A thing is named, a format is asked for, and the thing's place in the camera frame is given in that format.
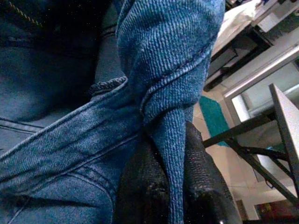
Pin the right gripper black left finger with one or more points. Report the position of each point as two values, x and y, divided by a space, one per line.
142 186

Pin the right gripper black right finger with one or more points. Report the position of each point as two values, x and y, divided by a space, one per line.
203 182

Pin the blue denim shorts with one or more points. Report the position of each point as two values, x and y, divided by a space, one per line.
70 116

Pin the white folding table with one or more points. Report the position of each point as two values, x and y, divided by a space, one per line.
287 130

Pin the white glass-door cabinet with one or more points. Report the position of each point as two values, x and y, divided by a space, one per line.
245 35

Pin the teal floor rug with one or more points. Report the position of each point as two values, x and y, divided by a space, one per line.
213 116

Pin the white framed glass door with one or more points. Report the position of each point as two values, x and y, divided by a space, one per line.
257 77

